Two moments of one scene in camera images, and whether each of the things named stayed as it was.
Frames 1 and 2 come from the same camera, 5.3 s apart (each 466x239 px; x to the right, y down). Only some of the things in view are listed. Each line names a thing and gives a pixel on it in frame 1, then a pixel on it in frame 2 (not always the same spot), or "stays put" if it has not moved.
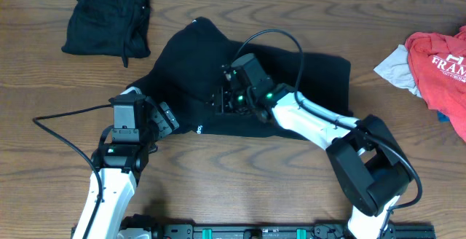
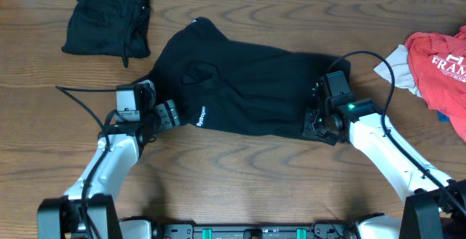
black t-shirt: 182,76 stays put
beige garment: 395,68 stays put
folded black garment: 111,17 stays put
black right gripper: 221,94 -> 309,130
